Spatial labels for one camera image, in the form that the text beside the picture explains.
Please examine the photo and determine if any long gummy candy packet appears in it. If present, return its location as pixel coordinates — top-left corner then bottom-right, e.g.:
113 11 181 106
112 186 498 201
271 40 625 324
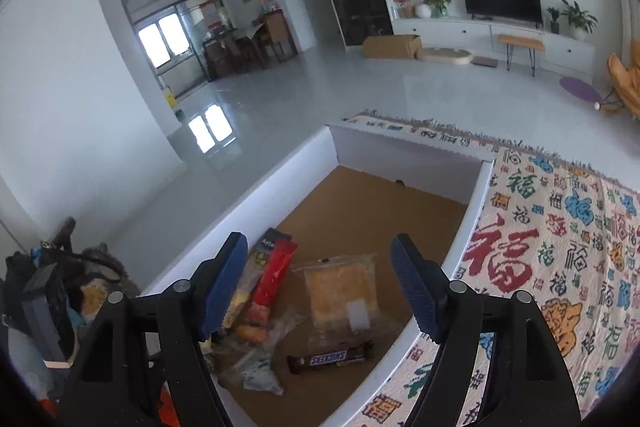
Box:
220 227 293 333

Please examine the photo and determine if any orange lounge chair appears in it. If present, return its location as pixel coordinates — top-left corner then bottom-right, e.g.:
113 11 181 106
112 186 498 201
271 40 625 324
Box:
600 52 640 120

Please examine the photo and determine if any leafy plant in white pot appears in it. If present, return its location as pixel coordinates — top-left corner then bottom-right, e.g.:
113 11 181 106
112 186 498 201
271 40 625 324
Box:
559 0 599 42

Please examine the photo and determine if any dining table with chairs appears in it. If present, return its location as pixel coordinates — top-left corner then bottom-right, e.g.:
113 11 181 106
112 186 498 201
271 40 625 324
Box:
202 9 299 80

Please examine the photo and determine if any dark chocolate bar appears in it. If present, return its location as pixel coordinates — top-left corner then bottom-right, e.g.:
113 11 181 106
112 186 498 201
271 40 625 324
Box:
286 341 376 376

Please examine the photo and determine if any red snack packet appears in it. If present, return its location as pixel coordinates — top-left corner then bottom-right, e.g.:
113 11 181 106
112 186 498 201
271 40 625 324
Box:
247 241 299 325

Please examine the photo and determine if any grey foil snack packet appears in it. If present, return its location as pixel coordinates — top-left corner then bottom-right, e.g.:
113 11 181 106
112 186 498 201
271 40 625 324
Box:
217 349 285 397

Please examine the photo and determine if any green plant in vase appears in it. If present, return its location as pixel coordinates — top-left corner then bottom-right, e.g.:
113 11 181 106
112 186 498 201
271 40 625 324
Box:
422 0 455 18

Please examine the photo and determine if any bun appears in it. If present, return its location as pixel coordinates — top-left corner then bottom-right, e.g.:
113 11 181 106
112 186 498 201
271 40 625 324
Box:
234 323 272 344

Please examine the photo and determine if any brown cardboard box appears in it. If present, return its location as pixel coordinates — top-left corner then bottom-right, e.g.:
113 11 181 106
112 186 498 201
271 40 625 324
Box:
362 34 422 60

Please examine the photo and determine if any glass balcony door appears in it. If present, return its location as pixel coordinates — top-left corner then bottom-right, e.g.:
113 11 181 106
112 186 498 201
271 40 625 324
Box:
126 0 223 100

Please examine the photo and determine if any bagged sliced bread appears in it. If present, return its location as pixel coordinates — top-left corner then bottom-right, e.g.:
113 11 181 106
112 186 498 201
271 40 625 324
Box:
291 253 379 348

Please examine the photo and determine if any wooden bench with metal legs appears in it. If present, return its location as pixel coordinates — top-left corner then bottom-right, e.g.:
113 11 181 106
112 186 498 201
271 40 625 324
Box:
497 34 546 78

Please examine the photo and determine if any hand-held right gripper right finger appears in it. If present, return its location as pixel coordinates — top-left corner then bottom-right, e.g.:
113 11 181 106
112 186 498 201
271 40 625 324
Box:
390 234 583 427

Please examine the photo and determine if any white cardboard box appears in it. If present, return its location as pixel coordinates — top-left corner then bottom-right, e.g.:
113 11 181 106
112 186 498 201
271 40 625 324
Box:
135 122 496 427

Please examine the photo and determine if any printed woven tablecloth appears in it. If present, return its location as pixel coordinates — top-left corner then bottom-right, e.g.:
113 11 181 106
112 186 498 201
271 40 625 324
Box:
345 109 640 427

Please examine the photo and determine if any purple round mat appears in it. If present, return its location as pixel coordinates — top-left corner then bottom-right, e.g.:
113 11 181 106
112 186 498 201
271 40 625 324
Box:
559 76 603 105

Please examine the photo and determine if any beige oval cat bed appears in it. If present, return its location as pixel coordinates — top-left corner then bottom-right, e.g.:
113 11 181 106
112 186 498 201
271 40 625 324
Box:
417 47 475 68

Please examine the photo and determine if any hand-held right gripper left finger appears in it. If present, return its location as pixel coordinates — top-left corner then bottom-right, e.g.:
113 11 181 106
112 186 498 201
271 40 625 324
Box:
57 232 249 427

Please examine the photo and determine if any white TV cabinet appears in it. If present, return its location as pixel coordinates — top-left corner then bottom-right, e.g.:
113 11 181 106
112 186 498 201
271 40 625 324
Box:
390 16 597 75

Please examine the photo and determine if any grey fuzzy cloth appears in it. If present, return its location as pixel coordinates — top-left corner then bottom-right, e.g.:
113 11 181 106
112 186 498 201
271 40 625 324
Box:
80 243 141 303

